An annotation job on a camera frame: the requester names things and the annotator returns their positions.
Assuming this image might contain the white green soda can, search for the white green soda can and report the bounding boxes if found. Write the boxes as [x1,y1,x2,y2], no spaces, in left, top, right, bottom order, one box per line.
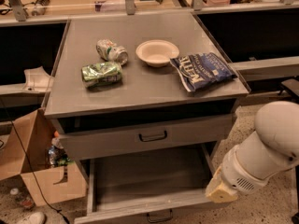
[96,39,128,65]

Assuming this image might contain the grey drawer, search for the grey drawer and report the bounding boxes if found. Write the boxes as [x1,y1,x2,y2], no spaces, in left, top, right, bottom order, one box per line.
[74,145,223,224]
[55,99,237,161]

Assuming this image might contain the small jar on floor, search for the small jar on floor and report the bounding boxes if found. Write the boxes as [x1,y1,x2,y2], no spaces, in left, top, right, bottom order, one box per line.
[20,198,35,209]

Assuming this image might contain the plastic bottles in box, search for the plastic bottles in box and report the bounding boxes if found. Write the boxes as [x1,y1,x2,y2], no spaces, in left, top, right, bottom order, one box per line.
[47,131,72,168]

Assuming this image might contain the white paper bowl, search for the white paper bowl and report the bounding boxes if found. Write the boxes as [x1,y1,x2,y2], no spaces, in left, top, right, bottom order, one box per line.
[135,40,179,67]

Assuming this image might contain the black office chair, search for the black office chair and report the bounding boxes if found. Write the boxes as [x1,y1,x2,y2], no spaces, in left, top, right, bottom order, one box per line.
[278,78,299,224]

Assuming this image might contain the black floor cable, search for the black floor cable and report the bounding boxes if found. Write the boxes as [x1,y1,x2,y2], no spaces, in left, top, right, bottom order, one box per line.
[0,100,71,224]

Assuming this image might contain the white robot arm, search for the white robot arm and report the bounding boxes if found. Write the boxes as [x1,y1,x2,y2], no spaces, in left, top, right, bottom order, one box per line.
[206,101,299,203]

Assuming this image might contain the grey drawer cabinet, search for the grey drawer cabinet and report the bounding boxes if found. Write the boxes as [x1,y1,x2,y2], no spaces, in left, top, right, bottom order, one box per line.
[43,10,250,224]

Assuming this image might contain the white shoe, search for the white shoe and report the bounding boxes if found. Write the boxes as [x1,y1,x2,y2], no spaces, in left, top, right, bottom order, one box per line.
[17,212,46,224]

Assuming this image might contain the grey top drawer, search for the grey top drawer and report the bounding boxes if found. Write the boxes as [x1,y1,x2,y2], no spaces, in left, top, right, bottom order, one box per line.
[55,99,237,161]

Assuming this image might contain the brown cardboard box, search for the brown cardboard box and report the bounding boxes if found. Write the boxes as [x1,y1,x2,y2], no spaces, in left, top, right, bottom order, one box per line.
[0,109,87,206]

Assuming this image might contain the blue chip bag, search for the blue chip bag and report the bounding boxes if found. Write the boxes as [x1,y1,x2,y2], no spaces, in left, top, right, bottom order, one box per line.
[170,52,236,92]

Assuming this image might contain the crushed green soda can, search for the crushed green soda can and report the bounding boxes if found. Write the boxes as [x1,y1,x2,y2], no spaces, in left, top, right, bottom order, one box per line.
[81,62,122,88]

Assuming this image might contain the white black handheld tool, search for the white black handheld tool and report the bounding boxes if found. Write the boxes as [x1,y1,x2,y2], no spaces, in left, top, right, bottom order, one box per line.
[31,0,50,16]

